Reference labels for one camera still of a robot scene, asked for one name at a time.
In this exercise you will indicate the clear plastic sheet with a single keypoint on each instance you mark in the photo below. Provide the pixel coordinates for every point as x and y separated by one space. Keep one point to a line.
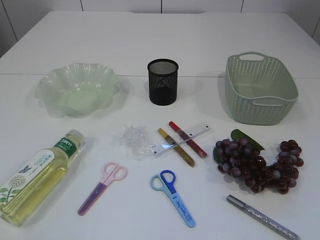
137 141

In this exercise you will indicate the blue scissors with cover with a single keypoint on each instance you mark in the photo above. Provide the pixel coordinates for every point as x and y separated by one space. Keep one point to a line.
168 187

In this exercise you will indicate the purple artificial grape bunch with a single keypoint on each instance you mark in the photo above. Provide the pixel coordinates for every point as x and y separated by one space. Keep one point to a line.
240 157

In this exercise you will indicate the yellow tea bottle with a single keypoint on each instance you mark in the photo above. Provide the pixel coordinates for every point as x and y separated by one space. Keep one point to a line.
24 191

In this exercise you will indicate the gold glitter pen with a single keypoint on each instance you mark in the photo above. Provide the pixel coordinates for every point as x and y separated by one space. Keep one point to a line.
177 148

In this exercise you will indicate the red glitter pen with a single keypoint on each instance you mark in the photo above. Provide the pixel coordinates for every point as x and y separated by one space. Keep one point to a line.
189 141

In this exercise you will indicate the clear plastic ruler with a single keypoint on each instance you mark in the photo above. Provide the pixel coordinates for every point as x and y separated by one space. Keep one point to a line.
192 132

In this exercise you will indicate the black mesh pen holder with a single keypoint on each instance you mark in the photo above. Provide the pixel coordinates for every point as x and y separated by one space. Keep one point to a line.
162 81

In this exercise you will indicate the pale green wavy plate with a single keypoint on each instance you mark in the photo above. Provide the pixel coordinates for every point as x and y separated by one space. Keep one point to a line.
77 89

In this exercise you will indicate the green woven plastic basket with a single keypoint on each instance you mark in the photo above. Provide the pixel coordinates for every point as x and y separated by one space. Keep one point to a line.
258 92

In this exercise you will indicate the silver glitter pen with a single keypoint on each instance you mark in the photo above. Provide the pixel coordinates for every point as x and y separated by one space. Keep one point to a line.
262 218

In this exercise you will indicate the pink purple scissors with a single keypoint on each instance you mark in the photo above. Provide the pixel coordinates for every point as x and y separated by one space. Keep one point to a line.
111 172

